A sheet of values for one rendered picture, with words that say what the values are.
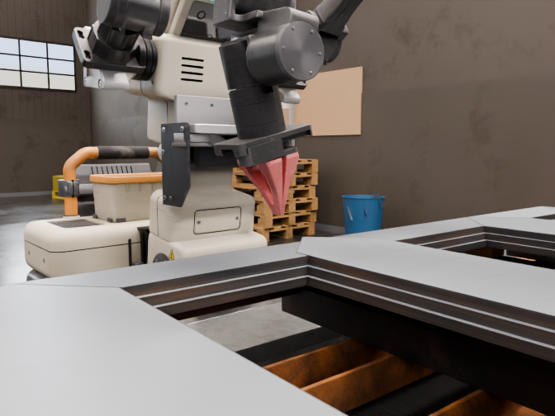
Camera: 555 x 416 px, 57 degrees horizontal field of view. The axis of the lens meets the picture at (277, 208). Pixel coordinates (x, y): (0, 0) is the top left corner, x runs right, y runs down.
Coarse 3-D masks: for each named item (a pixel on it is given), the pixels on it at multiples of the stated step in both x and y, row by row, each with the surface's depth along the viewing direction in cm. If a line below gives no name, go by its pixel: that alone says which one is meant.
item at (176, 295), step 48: (432, 240) 88; (480, 240) 96; (528, 240) 91; (144, 288) 56; (192, 288) 59; (240, 288) 63; (288, 288) 67; (336, 288) 65; (384, 288) 59; (432, 288) 55; (480, 336) 49; (528, 336) 46
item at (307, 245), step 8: (312, 240) 82; (320, 240) 82; (328, 240) 82; (336, 240) 82; (344, 240) 82; (352, 240) 82; (360, 240) 82; (368, 240) 82; (304, 248) 75; (312, 248) 75
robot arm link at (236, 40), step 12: (240, 36) 57; (252, 36) 53; (228, 48) 55; (240, 48) 55; (228, 60) 56; (240, 60) 55; (228, 72) 56; (240, 72) 56; (228, 84) 57; (240, 84) 56; (252, 84) 56
